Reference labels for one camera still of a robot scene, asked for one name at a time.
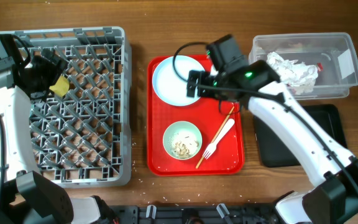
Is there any yellow plastic cup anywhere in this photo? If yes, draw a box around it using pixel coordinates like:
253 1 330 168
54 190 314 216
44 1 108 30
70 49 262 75
49 76 70 98

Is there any white napkin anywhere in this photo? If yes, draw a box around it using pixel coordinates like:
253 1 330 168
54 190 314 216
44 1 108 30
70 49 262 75
267 52 319 95

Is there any red snack wrapper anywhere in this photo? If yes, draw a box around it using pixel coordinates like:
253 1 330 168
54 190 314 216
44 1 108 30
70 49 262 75
316 63 323 72

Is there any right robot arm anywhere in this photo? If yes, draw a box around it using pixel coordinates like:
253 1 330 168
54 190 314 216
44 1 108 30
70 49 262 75
187 60 358 223

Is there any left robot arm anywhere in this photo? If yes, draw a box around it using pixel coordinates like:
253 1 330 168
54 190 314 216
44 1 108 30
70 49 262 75
0 46 119 223

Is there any grey dishwasher rack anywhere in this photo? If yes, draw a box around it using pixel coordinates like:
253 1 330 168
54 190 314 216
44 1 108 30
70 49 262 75
0 27 132 188

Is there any wooden chopstick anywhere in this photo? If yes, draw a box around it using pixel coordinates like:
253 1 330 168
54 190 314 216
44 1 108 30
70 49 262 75
195 106 234 169

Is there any red plastic tray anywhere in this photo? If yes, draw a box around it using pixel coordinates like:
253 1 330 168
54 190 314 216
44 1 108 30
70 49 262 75
147 56 244 176

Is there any light blue plate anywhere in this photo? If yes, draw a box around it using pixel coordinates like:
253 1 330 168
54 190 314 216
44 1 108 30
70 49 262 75
152 55 204 106

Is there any white plastic fork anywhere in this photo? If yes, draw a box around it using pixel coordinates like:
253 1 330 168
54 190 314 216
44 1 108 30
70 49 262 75
203 118 235 159

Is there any black plastic bin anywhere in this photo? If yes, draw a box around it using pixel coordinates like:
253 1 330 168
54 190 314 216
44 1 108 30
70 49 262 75
253 105 347 168

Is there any green bowl with food scraps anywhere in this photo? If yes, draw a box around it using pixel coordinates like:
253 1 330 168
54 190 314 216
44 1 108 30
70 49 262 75
162 121 203 161

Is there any clear plastic bin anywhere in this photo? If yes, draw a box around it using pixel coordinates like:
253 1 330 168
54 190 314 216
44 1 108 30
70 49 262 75
248 32 358 100

